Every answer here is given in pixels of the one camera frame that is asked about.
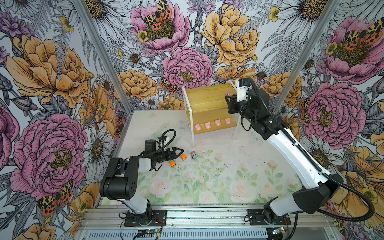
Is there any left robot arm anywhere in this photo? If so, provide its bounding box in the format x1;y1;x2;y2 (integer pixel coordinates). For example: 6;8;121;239
100;140;184;219

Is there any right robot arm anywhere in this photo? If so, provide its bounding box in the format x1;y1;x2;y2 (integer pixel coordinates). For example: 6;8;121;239
225;89;343;221

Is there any green circuit board left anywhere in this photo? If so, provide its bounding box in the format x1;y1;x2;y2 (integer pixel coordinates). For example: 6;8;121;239
137;229;162;238

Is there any green circuit board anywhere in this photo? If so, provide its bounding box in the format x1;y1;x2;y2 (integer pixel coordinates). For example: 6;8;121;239
267;227;286;235
137;229;162;238

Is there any green circuit board right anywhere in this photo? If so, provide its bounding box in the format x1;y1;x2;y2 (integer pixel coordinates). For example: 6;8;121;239
267;227;286;235

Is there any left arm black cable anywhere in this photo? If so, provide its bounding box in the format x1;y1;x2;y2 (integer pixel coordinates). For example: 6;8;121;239
130;128;177;165

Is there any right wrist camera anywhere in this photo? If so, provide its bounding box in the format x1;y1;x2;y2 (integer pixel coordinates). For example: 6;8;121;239
236;78;251;103

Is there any wooden two-tier shelf white frame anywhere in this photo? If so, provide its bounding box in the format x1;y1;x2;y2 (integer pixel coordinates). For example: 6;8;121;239
182;80;240;147

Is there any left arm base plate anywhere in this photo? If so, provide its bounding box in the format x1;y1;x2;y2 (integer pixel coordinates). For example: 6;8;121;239
124;210;168;227

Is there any left aluminium corner post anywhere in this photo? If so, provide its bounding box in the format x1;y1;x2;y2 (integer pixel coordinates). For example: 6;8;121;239
74;1;133;117

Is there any aluminium corner post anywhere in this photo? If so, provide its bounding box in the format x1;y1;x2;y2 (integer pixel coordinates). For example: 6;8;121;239
74;1;133;117
273;1;341;114

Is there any aluminium front rail frame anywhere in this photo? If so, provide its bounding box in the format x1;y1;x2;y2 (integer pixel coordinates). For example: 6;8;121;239
76;205;342;240

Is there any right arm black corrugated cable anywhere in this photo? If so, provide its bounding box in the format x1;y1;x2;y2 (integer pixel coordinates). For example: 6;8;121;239
246;77;376;223

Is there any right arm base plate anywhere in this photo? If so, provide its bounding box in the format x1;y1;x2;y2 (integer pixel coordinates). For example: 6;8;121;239
244;209;291;226

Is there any right aluminium corner post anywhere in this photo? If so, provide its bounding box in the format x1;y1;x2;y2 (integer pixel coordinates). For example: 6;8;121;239
273;1;341;114

